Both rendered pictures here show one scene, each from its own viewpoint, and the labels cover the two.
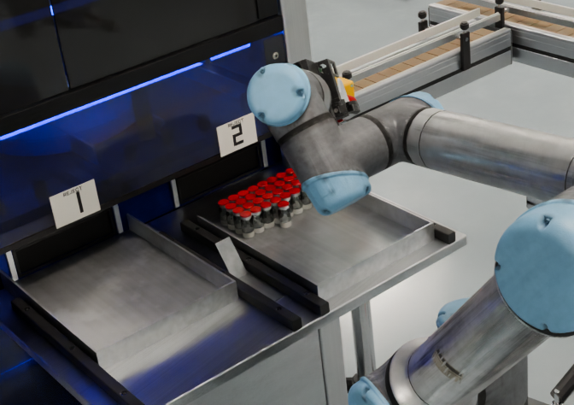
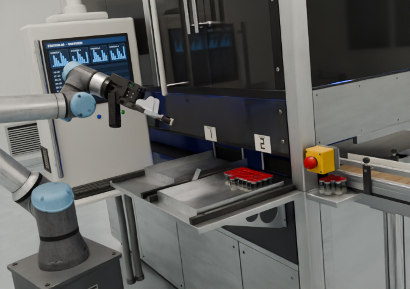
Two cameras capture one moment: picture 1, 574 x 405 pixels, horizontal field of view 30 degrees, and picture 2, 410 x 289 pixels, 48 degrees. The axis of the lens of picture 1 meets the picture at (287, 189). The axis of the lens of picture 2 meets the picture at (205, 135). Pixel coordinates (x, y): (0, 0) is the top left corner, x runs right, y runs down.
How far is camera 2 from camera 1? 233 cm
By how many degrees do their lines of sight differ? 88
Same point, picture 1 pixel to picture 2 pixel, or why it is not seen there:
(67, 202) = (208, 131)
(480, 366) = not seen: outside the picture
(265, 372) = (272, 281)
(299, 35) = (293, 107)
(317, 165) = not seen: hidden behind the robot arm
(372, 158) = not seen: hidden behind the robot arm
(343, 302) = (155, 205)
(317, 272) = (184, 198)
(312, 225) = (230, 194)
